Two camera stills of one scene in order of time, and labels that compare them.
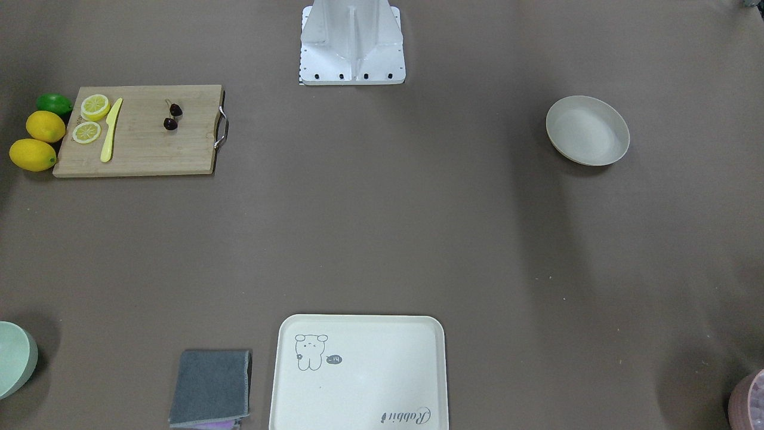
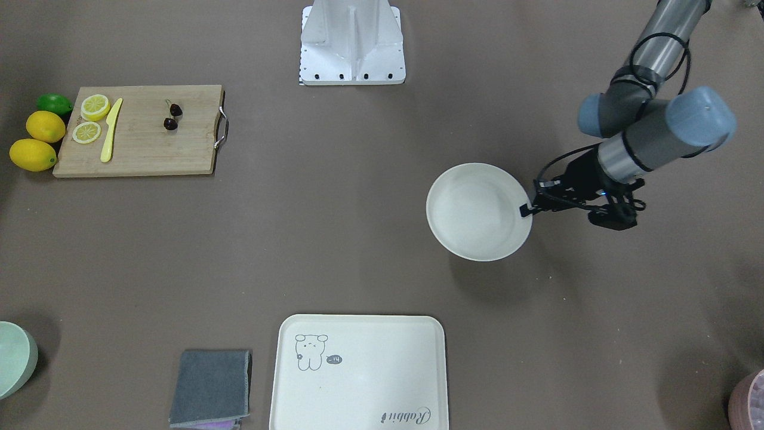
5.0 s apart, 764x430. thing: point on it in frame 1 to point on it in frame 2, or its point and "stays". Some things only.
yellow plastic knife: [106, 153] stays
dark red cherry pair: [171, 123] stays
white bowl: [587, 131] to [473, 210]
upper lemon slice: [94, 107] stays
